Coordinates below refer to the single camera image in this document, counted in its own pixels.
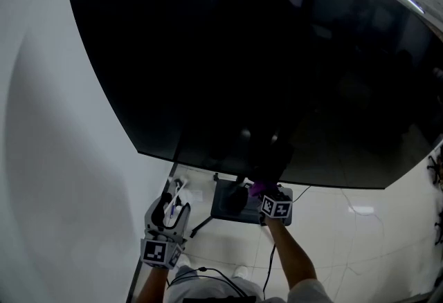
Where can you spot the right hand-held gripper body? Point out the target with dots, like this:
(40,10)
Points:
(277,208)

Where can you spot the person's white right shoe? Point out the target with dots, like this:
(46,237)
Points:
(240,272)

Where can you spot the person's left forearm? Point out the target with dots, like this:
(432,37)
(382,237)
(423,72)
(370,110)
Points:
(154,284)

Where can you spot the person's white left shoe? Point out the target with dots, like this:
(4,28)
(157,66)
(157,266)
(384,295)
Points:
(183,261)

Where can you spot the purple cloth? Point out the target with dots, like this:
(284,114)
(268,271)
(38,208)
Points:
(259,188)

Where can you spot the ceiling light strip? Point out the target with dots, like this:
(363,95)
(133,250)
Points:
(411,2)

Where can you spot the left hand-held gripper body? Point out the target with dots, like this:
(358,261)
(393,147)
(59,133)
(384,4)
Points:
(154,249)

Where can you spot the large black screen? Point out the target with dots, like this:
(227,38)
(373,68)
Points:
(221,63)

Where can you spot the black screen stand base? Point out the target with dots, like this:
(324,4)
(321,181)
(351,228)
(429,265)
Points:
(228,204)

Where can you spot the person's white shirt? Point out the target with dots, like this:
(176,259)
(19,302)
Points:
(309,293)

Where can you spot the person's right forearm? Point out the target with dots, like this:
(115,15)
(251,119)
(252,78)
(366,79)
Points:
(294,256)

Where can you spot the person's white shoe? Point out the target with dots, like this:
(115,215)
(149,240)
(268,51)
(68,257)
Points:
(183,261)
(240,272)

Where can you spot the person's light trousers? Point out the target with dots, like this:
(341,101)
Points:
(207,289)

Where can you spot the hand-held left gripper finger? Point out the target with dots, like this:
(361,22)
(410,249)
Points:
(186,217)
(149,217)

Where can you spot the black office chair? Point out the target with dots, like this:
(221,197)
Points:
(439,229)
(436,168)

